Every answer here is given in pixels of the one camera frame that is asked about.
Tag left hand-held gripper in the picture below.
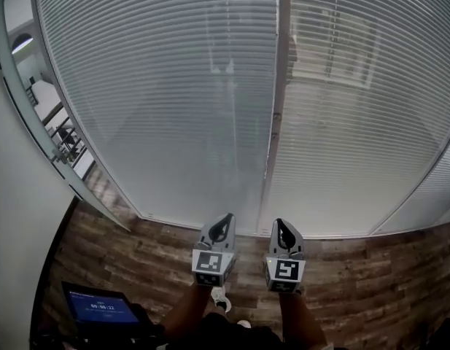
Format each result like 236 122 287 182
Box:
191 212 238 288

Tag person's black shorts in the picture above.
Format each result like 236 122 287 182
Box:
162 311 284 350

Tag black tablet with blue screen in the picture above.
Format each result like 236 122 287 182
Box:
60 280 153 334

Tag silver door handle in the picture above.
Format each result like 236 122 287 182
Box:
48 147 69 166

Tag person's right forearm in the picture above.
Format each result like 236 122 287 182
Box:
279 291 328 349

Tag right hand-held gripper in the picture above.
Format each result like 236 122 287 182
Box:
263 217 307 295

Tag white venetian blinds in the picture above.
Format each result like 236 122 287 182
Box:
32 0 281 237

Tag black metal railing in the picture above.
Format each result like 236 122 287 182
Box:
25 79 97 181

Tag grey metal partition post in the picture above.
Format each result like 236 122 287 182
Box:
261 0 292 235

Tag person's left forearm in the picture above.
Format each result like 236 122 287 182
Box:
162 284 215 343

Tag person's left white shoe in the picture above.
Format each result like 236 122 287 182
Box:
210 286 233 314

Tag frosted glass door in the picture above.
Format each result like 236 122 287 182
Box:
0 0 133 232

